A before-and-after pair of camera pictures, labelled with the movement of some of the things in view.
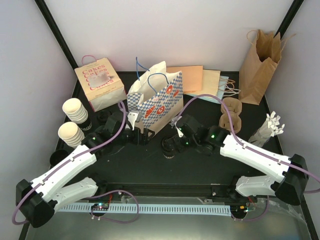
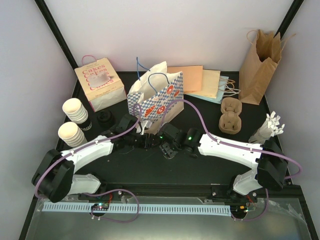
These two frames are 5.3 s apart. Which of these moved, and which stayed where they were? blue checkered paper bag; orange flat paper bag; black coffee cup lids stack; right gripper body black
Moved: right gripper body black
Stayed: blue checkered paper bag; black coffee cup lids stack; orange flat paper bag
